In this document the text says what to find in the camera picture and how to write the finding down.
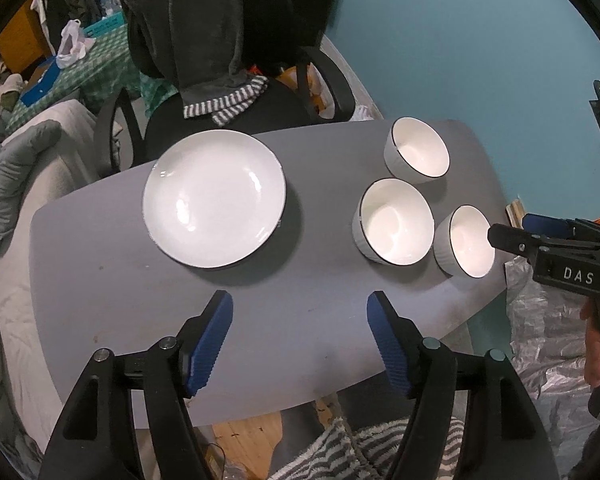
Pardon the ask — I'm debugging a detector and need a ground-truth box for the clear plastic sheet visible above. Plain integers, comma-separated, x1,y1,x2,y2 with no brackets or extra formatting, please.
504,257,598,479

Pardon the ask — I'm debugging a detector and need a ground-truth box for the striped grey white rug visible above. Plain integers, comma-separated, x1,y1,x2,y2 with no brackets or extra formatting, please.
266,416,466,480

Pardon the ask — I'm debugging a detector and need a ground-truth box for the light grey bed mattress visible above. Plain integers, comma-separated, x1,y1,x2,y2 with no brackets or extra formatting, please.
0,97,102,480

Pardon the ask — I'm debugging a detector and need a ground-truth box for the blue box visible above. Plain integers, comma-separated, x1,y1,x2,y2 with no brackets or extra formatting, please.
20,56,60,107

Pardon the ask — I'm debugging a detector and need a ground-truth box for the grey puffy blanket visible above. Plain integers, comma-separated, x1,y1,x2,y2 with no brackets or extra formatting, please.
0,120,64,245

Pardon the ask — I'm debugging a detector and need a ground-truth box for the white plate black rim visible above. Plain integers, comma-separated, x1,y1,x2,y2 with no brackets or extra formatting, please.
142,129,287,269

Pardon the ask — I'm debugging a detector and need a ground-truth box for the dark grey striped-cuff garment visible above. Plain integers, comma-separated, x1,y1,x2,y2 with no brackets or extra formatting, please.
120,0,297,105

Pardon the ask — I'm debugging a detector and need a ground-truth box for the grey ribbed bowl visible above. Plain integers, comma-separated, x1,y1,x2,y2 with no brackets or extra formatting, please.
434,205,495,278
384,117,450,184
351,178,436,266

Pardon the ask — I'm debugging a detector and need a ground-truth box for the right hand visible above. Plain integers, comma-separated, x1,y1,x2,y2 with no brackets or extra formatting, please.
580,298,600,388

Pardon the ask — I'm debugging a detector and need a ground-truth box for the white plastic bag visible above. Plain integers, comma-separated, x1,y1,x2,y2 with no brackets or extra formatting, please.
55,20,96,70

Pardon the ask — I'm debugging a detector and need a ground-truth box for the orange wooden cabinet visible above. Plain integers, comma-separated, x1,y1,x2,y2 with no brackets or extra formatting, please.
0,0,50,80

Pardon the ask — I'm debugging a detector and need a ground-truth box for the green checkered cloth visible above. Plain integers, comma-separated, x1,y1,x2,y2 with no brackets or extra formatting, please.
6,25,176,134

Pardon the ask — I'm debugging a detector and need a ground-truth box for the black office chair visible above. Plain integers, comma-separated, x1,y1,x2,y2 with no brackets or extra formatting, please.
94,47,355,178

